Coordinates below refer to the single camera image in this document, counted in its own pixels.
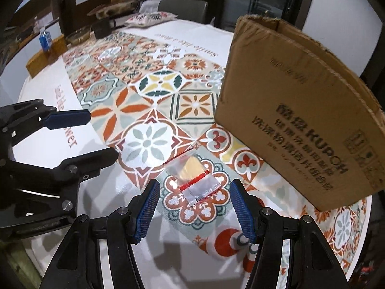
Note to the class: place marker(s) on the grey dining chair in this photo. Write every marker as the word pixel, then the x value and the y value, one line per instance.
pixel 183 10

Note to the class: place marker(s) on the metal wok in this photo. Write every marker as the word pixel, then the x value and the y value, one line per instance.
pixel 117 8

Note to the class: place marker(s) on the black mug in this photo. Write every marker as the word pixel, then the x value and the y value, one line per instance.
pixel 102 28

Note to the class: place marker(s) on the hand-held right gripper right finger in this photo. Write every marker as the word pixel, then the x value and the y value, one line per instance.
pixel 244 213

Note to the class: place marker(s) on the wooden box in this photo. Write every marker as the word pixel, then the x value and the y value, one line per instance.
pixel 45 58

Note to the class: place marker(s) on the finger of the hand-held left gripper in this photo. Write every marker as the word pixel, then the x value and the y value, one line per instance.
pixel 96 159
pixel 69 118

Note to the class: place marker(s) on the brown cardboard box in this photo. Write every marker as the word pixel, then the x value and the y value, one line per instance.
pixel 300 111

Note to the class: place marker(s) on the blue label bottle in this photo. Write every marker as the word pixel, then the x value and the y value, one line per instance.
pixel 45 40

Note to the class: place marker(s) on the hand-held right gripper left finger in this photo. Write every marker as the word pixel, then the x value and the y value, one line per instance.
pixel 147 210

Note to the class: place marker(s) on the glass bowl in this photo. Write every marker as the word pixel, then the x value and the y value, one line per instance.
pixel 78 35

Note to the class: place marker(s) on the clear packet with yellow snack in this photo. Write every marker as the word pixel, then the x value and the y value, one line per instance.
pixel 192 171

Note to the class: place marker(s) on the floral printed pouch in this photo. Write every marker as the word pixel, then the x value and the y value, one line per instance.
pixel 150 18

